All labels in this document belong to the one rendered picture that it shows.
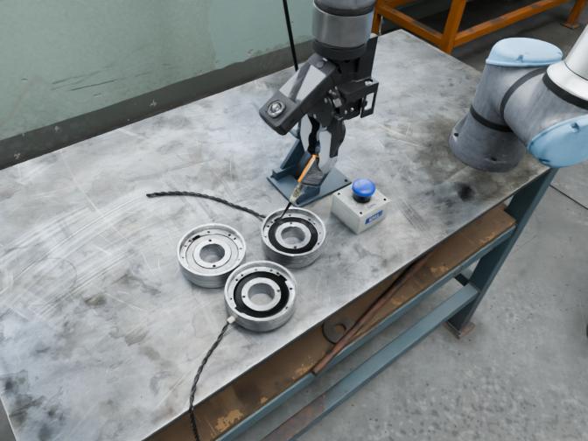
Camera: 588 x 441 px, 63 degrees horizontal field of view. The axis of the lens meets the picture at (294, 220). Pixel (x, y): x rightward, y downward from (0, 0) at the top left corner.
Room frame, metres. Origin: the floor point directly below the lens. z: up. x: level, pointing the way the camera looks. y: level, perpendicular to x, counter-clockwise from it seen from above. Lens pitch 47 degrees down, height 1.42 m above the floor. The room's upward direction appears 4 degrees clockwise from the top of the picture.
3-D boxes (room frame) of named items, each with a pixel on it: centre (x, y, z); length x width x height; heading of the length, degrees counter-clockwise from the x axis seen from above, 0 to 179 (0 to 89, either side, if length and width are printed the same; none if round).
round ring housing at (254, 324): (0.40, 0.04, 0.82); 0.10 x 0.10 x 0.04
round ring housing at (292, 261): (0.52, 0.00, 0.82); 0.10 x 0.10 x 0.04
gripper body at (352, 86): (0.60, -0.05, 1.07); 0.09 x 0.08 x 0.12; 128
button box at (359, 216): (0.61, -0.12, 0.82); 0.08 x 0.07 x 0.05; 130
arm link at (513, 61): (0.82, -0.39, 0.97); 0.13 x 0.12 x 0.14; 14
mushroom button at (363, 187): (0.60, -0.11, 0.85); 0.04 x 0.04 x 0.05
